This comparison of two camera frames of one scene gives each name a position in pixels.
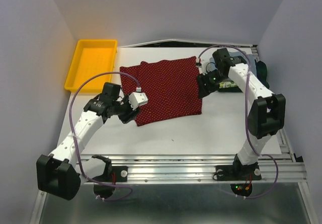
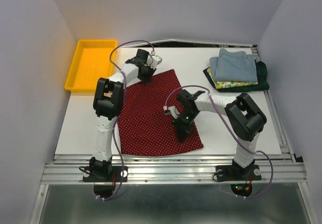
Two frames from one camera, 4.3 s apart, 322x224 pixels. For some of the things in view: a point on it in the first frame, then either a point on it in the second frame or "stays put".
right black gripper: x=204 y=90 -> x=182 y=129
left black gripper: x=131 y=115 -> x=148 y=79
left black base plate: x=118 y=174 stays put
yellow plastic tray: x=92 y=57 stays put
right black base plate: x=249 y=172 stays put
